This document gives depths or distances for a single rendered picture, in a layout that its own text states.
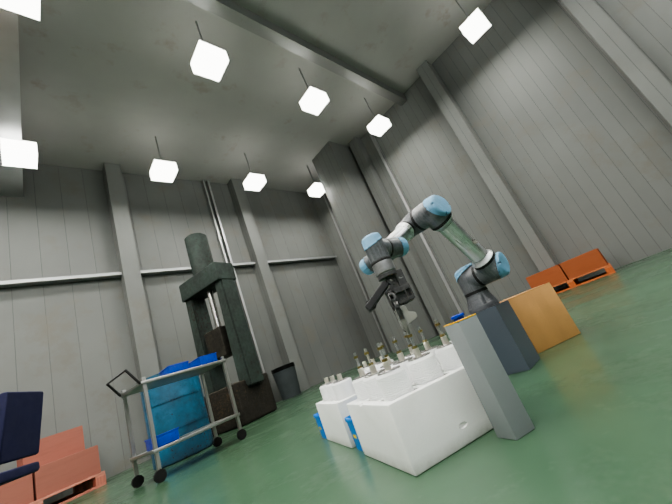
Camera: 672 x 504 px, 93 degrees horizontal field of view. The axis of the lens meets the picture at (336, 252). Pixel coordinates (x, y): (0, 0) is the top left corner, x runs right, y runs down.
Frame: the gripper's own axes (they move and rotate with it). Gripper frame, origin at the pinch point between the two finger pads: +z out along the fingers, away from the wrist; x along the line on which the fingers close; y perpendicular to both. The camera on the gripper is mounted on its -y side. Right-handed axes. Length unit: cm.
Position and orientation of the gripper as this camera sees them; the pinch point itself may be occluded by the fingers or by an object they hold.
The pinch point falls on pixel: (405, 330)
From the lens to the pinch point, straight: 112.1
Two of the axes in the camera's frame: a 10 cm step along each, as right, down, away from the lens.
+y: 9.3, -3.7, 0.2
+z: 3.6, 8.8, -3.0
